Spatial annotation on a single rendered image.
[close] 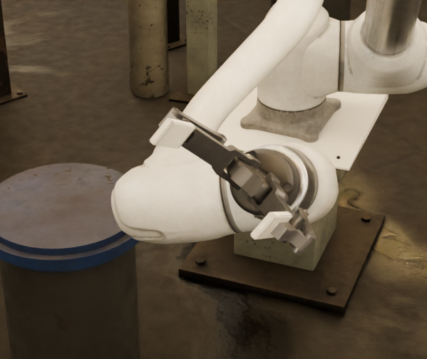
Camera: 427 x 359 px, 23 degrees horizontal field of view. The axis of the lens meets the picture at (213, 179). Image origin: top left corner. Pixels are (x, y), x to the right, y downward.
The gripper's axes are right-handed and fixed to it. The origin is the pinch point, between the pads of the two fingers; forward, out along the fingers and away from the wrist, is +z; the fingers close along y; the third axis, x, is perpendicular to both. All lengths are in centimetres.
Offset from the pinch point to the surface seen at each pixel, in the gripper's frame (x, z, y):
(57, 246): -41, -68, 31
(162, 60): -23, -202, 89
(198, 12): -5, -195, 87
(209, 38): -9, -201, 82
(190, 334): -52, -119, 12
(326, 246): -23, -152, 7
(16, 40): -56, -225, 145
